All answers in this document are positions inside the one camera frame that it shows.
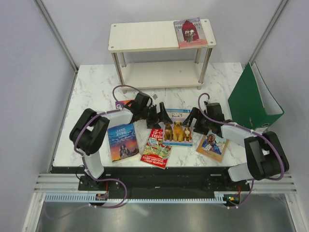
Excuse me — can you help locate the Why Do Dogs Bark book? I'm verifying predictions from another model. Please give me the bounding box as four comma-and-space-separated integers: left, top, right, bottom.
163, 109, 193, 147

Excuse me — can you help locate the tan Othello book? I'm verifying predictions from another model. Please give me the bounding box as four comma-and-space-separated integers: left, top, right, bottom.
197, 130, 229, 162

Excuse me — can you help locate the blue Jane Eyre book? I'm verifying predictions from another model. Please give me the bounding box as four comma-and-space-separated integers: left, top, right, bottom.
108, 123, 140, 163

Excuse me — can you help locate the Roald Dahl Charlie book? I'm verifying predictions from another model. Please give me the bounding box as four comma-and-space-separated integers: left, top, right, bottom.
115, 100, 134, 109

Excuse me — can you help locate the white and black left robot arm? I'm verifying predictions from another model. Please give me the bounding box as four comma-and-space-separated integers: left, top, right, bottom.
69, 92, 172, 190

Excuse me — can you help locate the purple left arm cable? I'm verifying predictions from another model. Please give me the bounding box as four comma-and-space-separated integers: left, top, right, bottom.
43, 85, 141, 220

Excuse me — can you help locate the light blue cable duct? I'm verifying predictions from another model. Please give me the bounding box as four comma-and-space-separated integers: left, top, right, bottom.
44, 192, 228, 204

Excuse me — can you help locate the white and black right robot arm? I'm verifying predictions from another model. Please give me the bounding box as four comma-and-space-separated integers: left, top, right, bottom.
183, 103, 290, 190

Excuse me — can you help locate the green lever arch file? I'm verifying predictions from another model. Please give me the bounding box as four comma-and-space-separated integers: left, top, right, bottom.
228, 63, 284, 132

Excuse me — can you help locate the aluminium frame rail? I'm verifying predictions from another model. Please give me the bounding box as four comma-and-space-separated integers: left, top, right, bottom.
33, 173, 82, 193

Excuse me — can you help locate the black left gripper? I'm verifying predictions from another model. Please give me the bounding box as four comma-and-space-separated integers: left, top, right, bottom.
140, 102, 172, 129

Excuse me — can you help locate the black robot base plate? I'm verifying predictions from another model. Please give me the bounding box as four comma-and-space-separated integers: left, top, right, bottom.
51, 167, 250, 198

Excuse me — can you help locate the white two-tier shelf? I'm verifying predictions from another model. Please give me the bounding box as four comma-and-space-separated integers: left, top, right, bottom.
108, 19, 216, 93

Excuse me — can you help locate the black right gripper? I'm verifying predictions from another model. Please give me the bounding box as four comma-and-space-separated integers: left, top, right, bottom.
181, 107, 213, 135

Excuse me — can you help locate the red 13-Storey Treehouse book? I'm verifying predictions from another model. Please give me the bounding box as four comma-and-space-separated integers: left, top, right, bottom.
140, 129, 171, 169

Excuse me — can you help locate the red castle picture book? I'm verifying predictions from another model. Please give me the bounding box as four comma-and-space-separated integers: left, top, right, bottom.
173, 17, 208, 49

